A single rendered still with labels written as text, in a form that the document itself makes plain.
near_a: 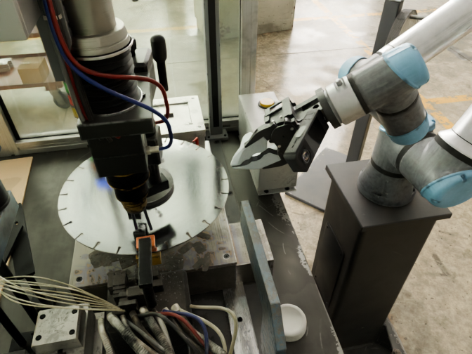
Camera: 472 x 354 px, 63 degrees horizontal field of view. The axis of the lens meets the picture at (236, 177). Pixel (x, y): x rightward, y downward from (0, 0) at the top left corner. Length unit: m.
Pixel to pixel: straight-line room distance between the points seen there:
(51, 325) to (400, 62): 0.69
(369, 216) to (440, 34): 0.45
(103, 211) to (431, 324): 1.43
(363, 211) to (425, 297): 0.91
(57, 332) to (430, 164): 0.77
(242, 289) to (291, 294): 0.10
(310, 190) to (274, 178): 1.14
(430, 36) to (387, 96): 0.22
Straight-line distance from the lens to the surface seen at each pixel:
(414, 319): 1.82
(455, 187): 0.90
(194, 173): 0.80
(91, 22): 0.42
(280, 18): 4.13
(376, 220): 1.04
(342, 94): 0.67
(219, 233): 0.82
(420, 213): 1.10
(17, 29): 0.37
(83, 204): 0.79
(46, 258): 1.00
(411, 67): 0.67
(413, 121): 0.74
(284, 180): 1.03
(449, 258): 2.09
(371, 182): 1.07
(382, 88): 0.67
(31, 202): 1.15
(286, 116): 0.69
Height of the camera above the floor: 1.47
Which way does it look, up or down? 42 degrees down
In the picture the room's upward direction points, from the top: straight up
